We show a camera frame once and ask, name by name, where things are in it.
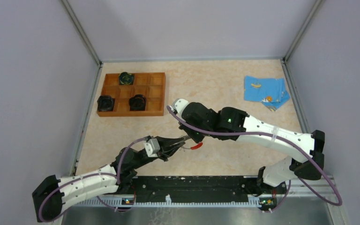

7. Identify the large metal keyring red grip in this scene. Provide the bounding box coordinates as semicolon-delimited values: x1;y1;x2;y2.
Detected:
180;135;203;151

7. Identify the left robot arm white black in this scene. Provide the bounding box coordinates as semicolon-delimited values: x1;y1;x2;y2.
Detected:
32;136;189;223

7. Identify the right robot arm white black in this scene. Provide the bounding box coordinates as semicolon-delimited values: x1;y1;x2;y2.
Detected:
168;99;325;193

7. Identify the wooden compartment tray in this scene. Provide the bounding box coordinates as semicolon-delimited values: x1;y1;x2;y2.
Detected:
97;72;166;117

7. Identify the dark rolled item front middle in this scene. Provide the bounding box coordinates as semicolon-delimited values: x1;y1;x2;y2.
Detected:
128;94;147;111

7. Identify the dark rolled item front left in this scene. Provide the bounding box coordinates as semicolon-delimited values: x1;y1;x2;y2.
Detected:
97;95;115;112

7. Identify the dark green rolled item back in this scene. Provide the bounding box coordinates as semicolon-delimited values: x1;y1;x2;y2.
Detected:
119;72;135;85

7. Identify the blue cartoon print cloth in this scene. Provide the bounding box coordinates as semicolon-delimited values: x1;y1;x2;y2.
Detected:
243;76;291;112

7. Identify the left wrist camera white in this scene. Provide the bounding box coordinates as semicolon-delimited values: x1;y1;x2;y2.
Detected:
143;136;160;158

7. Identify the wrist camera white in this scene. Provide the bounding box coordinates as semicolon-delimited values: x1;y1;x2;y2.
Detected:
143;136;160;158
170;98;189;117

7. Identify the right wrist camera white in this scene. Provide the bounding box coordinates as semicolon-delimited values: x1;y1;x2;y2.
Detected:
170;98;189;117

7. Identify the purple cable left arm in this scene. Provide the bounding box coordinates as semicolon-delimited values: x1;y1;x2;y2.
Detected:
38;137;151;223

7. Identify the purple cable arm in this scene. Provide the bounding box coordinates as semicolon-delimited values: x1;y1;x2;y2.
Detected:
166;105;343;207
38;137;151;223

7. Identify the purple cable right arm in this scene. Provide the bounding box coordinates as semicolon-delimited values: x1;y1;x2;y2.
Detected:
166;105;343;207

